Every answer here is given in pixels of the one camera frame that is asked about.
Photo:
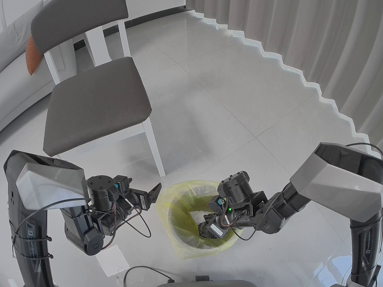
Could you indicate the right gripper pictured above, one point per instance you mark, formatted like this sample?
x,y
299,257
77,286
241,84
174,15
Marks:
x,y
214,229

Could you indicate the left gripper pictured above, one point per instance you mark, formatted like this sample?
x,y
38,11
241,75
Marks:
x,y
134,202

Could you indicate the yellow plastic bag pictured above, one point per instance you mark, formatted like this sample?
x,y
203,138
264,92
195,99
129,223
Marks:
x,y
173,196

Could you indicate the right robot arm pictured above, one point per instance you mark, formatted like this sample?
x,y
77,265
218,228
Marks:
x,y
329,184

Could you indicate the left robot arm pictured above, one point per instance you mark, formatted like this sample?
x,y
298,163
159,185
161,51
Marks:
x,y
45,184

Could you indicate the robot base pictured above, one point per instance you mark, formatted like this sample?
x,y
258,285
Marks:
x,y
203,282

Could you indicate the white trash bin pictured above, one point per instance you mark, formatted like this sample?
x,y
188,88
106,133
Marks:
x,y
191,245

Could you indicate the grey and white chair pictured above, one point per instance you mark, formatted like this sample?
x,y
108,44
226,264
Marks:
x,y
98,106

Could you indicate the white sofa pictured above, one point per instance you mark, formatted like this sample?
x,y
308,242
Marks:
x,y
18,94

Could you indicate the orange cushion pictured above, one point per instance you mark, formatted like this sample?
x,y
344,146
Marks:
x,y
33,57

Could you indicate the pale grey curtain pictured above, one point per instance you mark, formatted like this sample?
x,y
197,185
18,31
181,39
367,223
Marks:
x,y
299,40

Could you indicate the pale grey cushion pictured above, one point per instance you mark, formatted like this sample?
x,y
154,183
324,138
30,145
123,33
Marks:
x,y
18,34

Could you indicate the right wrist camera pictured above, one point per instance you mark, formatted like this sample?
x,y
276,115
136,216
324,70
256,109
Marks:
x,y
220,206

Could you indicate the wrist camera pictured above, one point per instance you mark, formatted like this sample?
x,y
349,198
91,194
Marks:
x,y
122,184
220,206

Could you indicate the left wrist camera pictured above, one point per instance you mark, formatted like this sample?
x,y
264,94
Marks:
x,y
122,184

